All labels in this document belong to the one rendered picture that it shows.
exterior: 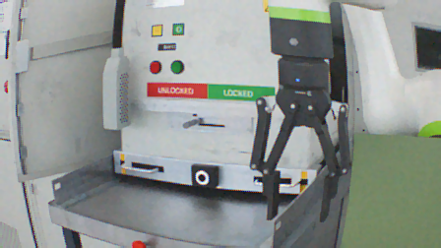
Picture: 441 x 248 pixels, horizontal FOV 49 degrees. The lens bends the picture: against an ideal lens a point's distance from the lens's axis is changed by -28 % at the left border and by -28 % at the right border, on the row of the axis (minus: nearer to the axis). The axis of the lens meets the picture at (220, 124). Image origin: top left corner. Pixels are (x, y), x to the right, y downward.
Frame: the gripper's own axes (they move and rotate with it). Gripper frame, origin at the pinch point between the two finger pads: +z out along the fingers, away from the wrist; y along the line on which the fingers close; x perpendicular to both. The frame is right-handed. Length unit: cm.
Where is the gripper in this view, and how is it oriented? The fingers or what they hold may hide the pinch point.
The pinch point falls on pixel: (300, 202)
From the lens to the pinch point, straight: 89.2
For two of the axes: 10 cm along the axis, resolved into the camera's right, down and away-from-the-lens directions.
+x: -3.9, 1.8, -9.0
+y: -9.2, -0.7, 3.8
